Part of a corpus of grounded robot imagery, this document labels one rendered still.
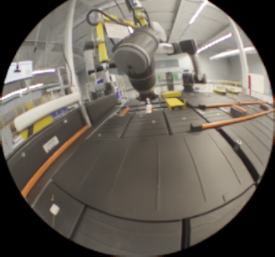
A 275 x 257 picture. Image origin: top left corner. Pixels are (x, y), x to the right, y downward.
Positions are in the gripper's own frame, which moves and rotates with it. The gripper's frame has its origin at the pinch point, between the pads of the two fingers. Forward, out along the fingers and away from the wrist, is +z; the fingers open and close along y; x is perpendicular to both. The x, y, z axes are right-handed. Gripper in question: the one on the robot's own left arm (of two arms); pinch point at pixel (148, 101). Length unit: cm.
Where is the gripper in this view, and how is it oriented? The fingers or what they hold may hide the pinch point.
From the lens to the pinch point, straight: 55.1
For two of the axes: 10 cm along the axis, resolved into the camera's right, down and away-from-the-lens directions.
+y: 9.7, -1.2, -1.9
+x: -0.6, -9.5, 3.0
